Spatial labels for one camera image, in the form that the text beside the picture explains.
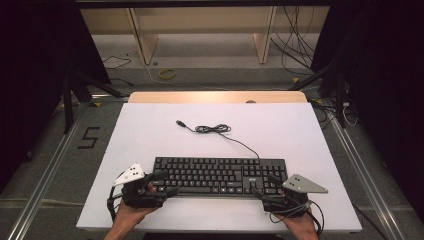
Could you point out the black metal stand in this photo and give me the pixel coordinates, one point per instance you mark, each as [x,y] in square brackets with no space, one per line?
[340,100]

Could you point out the light wooden desk frame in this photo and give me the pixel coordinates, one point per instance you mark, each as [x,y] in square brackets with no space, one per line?
[144,40]

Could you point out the black tripod stand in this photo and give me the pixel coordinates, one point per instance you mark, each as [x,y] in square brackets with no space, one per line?
[68,110]

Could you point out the yellow tape roll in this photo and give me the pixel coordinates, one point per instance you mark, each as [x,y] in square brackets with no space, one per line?
[166,74]

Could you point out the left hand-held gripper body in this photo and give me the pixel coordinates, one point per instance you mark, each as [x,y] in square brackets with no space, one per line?
[133,195]

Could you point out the black keyboard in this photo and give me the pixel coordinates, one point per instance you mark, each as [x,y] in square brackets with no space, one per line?
[213,175]

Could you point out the metal floor rail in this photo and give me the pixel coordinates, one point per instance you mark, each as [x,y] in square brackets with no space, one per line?
[363,180]
[43,180]

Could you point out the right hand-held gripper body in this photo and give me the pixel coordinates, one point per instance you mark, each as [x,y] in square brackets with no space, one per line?
[300,185]

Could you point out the person's left hand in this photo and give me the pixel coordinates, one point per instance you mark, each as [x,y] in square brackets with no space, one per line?
[128,215]

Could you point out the dark curtain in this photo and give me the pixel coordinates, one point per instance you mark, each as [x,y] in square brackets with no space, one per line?
[386,83]
[33,83]

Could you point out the person's right hand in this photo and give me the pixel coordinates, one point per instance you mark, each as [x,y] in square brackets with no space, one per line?
[301,224]

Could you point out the white board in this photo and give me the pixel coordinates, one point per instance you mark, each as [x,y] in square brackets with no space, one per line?
[283,133]

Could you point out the black overhead beam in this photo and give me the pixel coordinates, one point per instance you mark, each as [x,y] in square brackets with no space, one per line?
[200,3]

